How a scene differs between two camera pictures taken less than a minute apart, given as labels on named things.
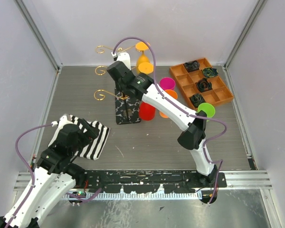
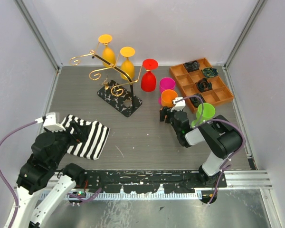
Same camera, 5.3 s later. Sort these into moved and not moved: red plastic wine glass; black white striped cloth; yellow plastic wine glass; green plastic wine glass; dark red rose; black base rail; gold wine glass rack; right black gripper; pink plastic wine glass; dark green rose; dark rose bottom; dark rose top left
Moved: right black gripper; yellow plastic wine glass; gold wine glass rack; red plastic wine glass
Not moved: dark rose bottom; dark green rose; dark red rose; pink plastic wine glass; black white striped cloth; dark rose top left; black base rail; green plastic wine glass
